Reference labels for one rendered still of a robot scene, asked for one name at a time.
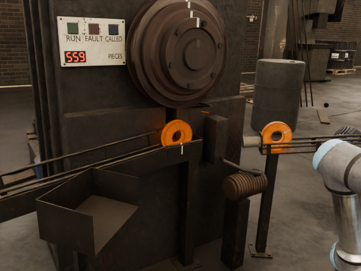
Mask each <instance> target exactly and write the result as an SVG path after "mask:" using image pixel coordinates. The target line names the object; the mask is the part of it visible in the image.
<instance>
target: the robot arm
mask: <svg viewBox="0 0 361 271"><path fill-rule="evenodd" d="M313 167H314V169H315V170H316V171H317V172H318V173H320V174H322V175H323V180H324V186H325V188H326V189H327V190H328V191H329V192H330V193H331V195H332V199H333V206H334V212H335V218H336V225H337V232H338V238H339V240H338V241H337V242H335V243H334V245H333V246H332V249H333V250H331V251H330V259H331V262H332V264H333V265H334V266H335V267H336V269H337V270H338V271H361V148H359V147H357V146H355V145H352V144H350V143H349V142H347V141H342V140H339V139H332V140H328V141H326V142H325V143H324V144H322V145H321V146H320V147H319V148H318V150H317V152H316V153H315V155H314V157H313Z"/></svg>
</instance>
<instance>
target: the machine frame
mask: <svg viewBox="0 0 361 271"><path fill-rule="evenodd" d="M21 1H22V6H23V15H24V24H25V33H26V43H27V52H28V61H29V67H30V76H31V85H32V94H33V103H34V112H35V121H36V127H37V136H38V145H39V154H40V162H42V161H46V160H49V159H53V158H57V157H60V156H64V155H67V154H71V153H75V152H79V151H82V150H85V149H89V148H93V147H96V146H100V145H104V144H108V143H111V142H114V141H118V140H122V139H126V138H129V137H133V136H137V135H139V134H144V133H147V132H151V131H155V130H156V133H153V134H152V135H153V144H154V145H156V144H159V143H162V142H161V134H162V132H158V131H157V130H160V129H164V127H165V120H167V121H169V122H171V121H173V120H182V121H184V122H186V123H188V124H189V125H192V127H191V130H192V138H193V134H196V135H198V136H200V137H202V138H203V141H204V138H205V120H206V117H207V116H213V115H218V116H221V117H224V118H227V119H228V120H229V122H228V135H227V148H226V160H227V161H230V162H232V163H234V164H236V165H240V157H241V147H242V136H243V126H244V114H245V108H246V97H244V96H240V84H241V72H242V60H243V49H244V37H245V31H246V19H247V7H248V0H207V1H208V2H210V3H211V4H212V5H213V6H214V8H215V9H216V10H217V12H218V13H219V15H220V17H221V19H222V21H223V24H224V26H225V29H226V33H227V40H228V54H227V61H226V66H225V69H224V72H223V75H222V77H221V79H220V81H219V83H218V84H217V86H216V87H215V88H214V90H213V91H212V92H211V93H210V94H209V95H208V96H207V97H206V98H205V99H204V100H202V101H201V103H205V104H211V105H212V107H211V108H210V107H207V108H192V106H190V107H187V108H170V107H167V106H164V105H162V104H160V103H156V102H154V101H152V100H151V99H149V98H147V97H146V96H145V95H144V94H143V93H142V92H141V91H140V90H139V89H138V88H137V87H136V85H135V84H134V82H133V80H132V78H131V76H130V74H129V71H128V67H127V62H126V64H125V65H107V66H72V67H62V66H61V59H60V47H59V34H58V27H57V17H58V16H59V17H81V18H103V19H124V20H125V57H126V40H127V35H128V31H129V28H130V26H131V23H132V21H133V19H134V18H135V16H136V15H137V13H138V12H139V11H140V10H141V8H142V7H143V6H144V5H145V4H147V3H148V2H149V1H151V0H21ZM193 106H201V104H199V103H197V104H195V105H193ZM201 110H206V111H210V112H211V113H205V112H201ZM145 147H149V137H148V135H146V136H143V137H139V138H136V139H132V140H128V141H124V142H121V143H118V144H114V145H111V146H110V153H111V157H115V156H118V155H122V154H126V153H129V152H132V151H136V150H139V149H142V148H145ZM203 156H204V143H203V151H202V153H201V158H200V159H199V168H198V188H197V207H196V226H195V237H194V248H196V247H199V246H201V245H204V244H206V243H209V242H211V241H213V240H216V239H219V238H221V237H222V234H223V223H224V215H225V203H226V196H225V194H224V192H223V189H222V184H223V180H224V178H225V177H227V176H228V175H232V174H236V173H239V170H238V169H236V168H233V167H231V166H229V165H227V164H224V163H222V164H219V165H212V164H211V163H209V162H207V161H205V160H204V158H203ZM106 159H107V157H106V150H105V147H103V148H100V149H96V150H93V151H89V152H86V153H82V154H79V155H74V156H71V157H68V158H65V159H61V160H60V164H61V168H62V172H66V171H69V170H72V169H75V168H79V167H83V166H86V165H89V164H92V163H95V162H99V161H102V160H106ZM136 177H139V178H140V208H139V209H137V210H136V212H135V213H134V214H133V215H132V216H131V217H130V219H129V220H128V221H127V222H126V223H125V224H124V225H123V226H122V228H121V229H120V230H119V231H118V232H117V233H116V234H115V235H114V236H113V238H112V239H111V242H112V267H113V271H138V270H141V269H144V268H146V267H149V266H151V265H154V264H156V263H159V262H161V261H164V260H166V259H169V258H172V257H173V256H176V255H178V254H179V229H180V214H181V184H182V163H177V164H174V165H169V166H166V167H163V168H160V169H157V170H154V171H152V172H148V173H145V174H142V175H139V176H136ZM73 258H74V270H75V271H89V260H88V255H85V254H83V253H80V252H77V251H73Z"/></svg>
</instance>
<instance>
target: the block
mask: <svg viewBox="0 0 361 271"><path fill-rule="evenodd" d="M228 122H229V120H228V119H227V118H224V117H221V116H218V115H213V116H207V117H206V120H205V138H204V156H203V158H204V160H205V161H207V162H209V163H211V164H212V165H219V164H222V162H221V161H220V159H219V157H220V156H222V157H223V158H224V159H226V148H227V135H228Z"/></svg>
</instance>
